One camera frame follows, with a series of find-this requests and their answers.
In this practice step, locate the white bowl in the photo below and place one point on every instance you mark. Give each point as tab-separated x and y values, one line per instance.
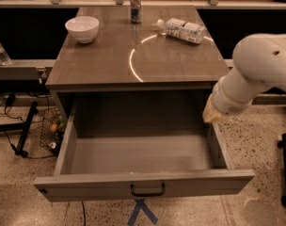
83	28

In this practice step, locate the blue tape cross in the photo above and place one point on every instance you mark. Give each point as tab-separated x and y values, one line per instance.
141	206

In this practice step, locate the clear plastic water bottle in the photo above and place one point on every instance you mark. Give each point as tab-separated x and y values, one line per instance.
182	30

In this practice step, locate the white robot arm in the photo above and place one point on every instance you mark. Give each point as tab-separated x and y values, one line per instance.
259	64

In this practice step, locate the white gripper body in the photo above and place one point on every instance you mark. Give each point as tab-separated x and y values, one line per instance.
227	102

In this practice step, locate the grey drawer cabinet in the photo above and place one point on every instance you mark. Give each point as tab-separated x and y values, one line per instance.
131	80

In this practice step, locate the black stand foot left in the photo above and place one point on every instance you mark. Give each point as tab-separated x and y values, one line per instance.
24	127

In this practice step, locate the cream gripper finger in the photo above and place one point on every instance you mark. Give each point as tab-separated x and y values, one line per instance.
210	114

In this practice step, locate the small bottle at left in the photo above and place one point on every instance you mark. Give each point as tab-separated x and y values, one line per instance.
4	58

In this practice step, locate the energy drink can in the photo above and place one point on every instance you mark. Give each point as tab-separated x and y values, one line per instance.
136	11

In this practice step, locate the grey top drawer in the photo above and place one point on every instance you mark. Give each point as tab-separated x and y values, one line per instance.
144	144

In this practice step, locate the wire basket with items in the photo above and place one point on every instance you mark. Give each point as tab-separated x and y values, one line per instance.
52	130

